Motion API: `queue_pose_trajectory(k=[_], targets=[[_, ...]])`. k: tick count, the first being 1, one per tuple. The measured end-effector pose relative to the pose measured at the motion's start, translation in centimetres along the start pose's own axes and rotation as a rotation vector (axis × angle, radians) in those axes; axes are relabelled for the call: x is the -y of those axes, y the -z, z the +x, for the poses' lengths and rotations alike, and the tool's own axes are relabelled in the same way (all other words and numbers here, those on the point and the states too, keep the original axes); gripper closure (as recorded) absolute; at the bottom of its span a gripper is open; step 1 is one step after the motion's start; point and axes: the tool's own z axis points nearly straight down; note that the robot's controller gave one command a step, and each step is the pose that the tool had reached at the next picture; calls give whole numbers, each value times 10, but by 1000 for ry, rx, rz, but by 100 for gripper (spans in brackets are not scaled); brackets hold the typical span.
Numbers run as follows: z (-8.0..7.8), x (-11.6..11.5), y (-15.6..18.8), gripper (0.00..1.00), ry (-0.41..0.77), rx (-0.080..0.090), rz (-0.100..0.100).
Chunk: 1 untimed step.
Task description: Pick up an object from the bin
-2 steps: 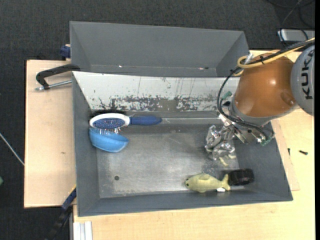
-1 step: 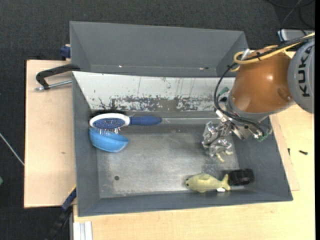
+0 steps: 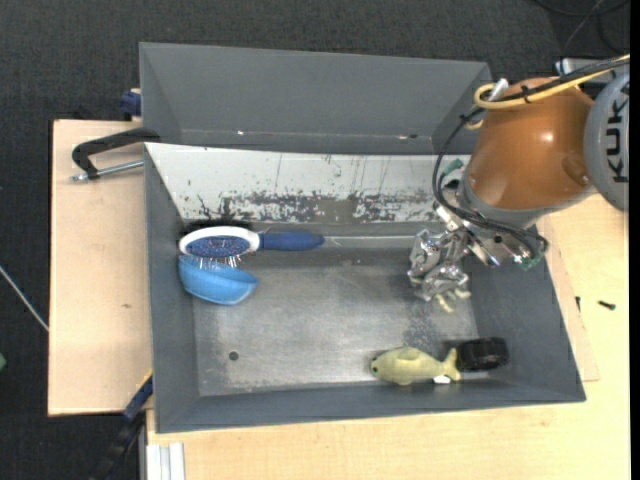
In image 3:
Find grey metal bin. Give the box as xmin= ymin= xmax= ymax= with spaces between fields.
xmin=138 ymin=41 xmax=587 ymax=434

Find green toy fish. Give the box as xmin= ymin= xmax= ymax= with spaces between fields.
xmin=369 ymin=346 xmax=464 ymax=387

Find white and blue hairbrush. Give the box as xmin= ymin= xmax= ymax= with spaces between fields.
xmin=178 ymin=225 xmax=326 ymax=260

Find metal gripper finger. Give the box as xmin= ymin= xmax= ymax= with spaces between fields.
xmin=420 ymin=262 xmax=473 ymax=315
xmin=407 ymin=229 xmax=455 ymax=280

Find blue plastic bowl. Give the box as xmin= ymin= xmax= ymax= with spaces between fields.
xmin=177 ymin=255 xmax=260 ymax=307

